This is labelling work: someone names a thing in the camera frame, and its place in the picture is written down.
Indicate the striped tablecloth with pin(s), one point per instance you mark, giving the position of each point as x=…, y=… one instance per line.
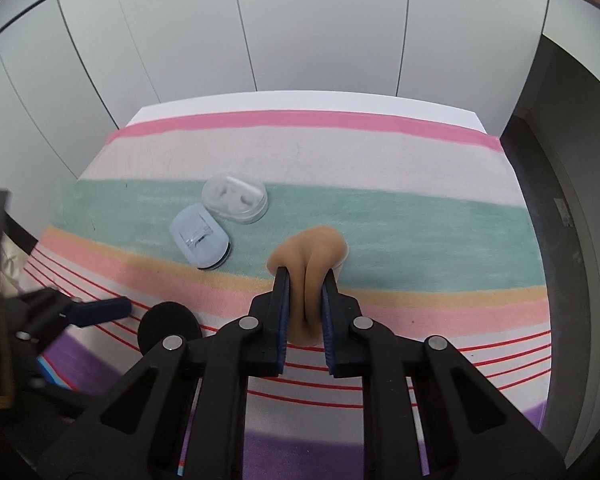
x=405, y=220

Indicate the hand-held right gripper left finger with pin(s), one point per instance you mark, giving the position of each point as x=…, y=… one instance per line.
x=282, y=320

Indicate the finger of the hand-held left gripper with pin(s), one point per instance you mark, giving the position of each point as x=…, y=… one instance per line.
x=100, y=311
x=60, y=396

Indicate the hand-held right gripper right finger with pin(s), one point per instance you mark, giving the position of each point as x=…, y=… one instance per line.
x=328, y=330

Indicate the white wall socket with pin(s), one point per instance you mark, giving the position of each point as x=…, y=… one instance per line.
x=561, y=215

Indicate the cream padded chair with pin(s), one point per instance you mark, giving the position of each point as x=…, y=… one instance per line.
x=12, y=265

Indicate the clear round case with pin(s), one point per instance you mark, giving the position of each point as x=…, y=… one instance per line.
x=235, y=197

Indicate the black round case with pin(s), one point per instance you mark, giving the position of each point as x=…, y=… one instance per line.
x=167, y=322

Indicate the white table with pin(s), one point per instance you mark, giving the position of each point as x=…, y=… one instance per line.
x=305, y=102

